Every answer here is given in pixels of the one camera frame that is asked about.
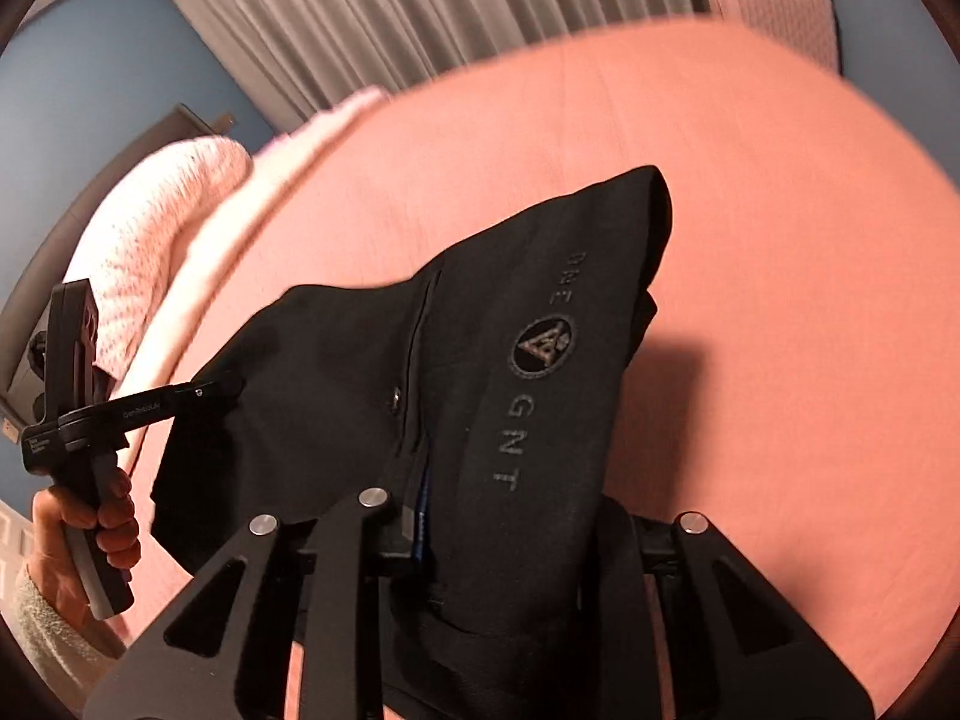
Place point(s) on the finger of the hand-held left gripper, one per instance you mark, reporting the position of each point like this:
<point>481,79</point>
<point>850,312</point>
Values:
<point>161,403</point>

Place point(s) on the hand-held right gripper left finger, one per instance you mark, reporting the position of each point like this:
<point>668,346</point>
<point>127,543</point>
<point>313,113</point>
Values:
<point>422,521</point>

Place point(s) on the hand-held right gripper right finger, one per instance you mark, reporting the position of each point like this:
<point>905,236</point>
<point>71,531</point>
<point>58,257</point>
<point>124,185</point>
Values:
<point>705,577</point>

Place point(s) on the black pants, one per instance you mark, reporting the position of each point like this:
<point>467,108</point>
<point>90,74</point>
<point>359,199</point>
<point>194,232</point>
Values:
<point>487,390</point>

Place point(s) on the person's left forearm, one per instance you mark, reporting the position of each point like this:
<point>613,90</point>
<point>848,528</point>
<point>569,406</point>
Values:
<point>52,637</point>

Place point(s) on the person's left hand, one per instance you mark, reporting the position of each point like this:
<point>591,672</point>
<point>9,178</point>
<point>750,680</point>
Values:
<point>118,532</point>

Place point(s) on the floral pillow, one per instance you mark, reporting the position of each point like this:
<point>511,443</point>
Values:
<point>150,240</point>

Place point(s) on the pink plaid blanket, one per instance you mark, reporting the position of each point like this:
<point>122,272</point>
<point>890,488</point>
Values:
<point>217,255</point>

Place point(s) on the salmon quilted bedspread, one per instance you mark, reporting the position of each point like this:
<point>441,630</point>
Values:
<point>787,240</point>

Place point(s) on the grey curtain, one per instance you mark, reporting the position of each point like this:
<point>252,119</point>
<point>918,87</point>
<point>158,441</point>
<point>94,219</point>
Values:
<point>412,0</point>

